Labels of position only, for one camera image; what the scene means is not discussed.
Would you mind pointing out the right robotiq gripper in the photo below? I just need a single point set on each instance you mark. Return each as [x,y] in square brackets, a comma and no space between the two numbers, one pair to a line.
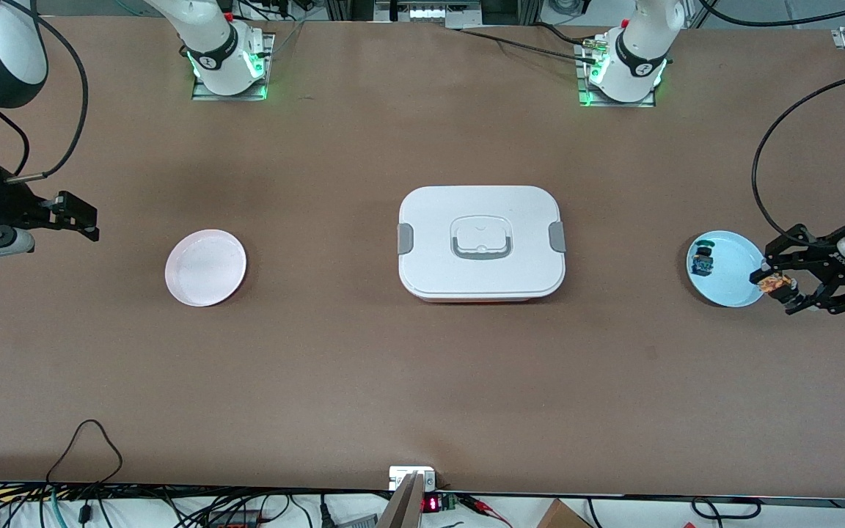
[10,203]

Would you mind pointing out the left robotiq gripper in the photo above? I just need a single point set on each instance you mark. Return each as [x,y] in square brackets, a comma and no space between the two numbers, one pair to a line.
[823,259]

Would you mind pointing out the orange push button switch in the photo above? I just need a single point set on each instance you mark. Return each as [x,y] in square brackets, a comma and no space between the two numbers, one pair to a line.
[776,284]

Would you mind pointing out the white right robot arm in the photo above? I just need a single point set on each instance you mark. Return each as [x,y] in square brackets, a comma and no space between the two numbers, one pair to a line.
[221,51]

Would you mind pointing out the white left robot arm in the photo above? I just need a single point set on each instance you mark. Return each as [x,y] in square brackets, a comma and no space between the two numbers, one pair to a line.
[639,51]

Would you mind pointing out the light blue round plate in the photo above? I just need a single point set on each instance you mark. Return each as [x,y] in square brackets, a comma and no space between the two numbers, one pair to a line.
[730,279]

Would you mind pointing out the pale pink round plate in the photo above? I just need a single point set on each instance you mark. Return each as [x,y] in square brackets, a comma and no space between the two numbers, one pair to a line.
[206,268]

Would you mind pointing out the brown cardboard box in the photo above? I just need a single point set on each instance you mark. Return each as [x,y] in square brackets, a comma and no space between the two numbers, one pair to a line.
[562,517]

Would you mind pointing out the silver box with lights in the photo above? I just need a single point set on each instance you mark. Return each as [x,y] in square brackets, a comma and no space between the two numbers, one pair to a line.
[430,11]

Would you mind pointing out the red clip lead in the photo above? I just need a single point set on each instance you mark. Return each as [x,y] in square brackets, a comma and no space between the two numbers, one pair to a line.
[485,507]

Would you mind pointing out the small white socket box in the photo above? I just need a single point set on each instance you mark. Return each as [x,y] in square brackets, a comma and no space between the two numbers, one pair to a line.
[402,473]

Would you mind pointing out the grey metal bar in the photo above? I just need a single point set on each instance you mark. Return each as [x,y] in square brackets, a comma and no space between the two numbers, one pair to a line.
[402,510]

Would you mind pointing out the red digit display module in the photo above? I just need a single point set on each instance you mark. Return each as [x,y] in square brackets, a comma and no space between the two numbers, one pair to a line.
[431,504]

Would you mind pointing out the green blue button switch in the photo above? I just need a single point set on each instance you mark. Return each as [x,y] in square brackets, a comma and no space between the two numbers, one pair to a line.
[701,264]

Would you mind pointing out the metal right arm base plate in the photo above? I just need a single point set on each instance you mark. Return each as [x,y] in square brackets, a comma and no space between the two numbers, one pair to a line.
[267,70]

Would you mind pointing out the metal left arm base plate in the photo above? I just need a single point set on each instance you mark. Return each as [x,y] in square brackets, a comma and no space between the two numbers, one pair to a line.
[584,81]

